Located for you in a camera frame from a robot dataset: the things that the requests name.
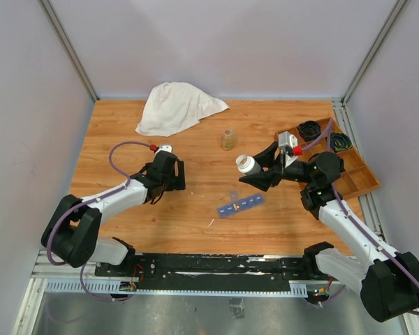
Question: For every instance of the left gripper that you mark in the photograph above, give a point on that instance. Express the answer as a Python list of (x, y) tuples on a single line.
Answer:
[(177, 183)]

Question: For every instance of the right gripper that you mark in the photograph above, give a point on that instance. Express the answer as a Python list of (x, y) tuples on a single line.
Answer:
[(267, 159)]

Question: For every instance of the white cap pill bottle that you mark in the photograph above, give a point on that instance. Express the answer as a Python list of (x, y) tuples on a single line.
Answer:
[(247, 165)]

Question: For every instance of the blue weekly pill organizer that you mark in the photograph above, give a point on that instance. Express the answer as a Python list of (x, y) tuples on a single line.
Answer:
[(225, 209)]

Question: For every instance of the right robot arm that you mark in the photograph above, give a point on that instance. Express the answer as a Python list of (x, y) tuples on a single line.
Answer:
[(386, 280)]

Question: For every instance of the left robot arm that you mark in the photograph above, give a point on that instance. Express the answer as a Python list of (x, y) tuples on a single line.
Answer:
[(71, 236)]

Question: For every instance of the clear glass pill bottle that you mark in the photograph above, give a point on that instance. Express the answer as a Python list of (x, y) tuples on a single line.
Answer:
[(228, 139)]

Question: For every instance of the white cloth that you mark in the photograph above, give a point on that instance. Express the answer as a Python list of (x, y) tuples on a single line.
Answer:
[(173, 107)]

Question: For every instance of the black cup far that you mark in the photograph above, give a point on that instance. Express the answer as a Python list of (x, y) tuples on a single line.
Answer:
[(309, 130)]

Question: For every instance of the green black cup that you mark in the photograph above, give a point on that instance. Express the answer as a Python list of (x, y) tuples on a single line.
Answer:
[(340, 142)]

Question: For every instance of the wooden compartment tray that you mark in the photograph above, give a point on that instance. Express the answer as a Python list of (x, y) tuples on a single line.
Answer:
[(356, 181)]

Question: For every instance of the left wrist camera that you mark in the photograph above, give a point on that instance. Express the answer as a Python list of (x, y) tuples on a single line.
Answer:
[(165, 147)]

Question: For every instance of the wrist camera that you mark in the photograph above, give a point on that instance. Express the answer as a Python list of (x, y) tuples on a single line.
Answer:
[(287, 142), (165, 147)]

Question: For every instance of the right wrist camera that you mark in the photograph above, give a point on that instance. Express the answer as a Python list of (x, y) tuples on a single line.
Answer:
[(287, 142)]

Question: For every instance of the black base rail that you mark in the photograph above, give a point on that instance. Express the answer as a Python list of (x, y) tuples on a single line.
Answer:
[(208, 275)]

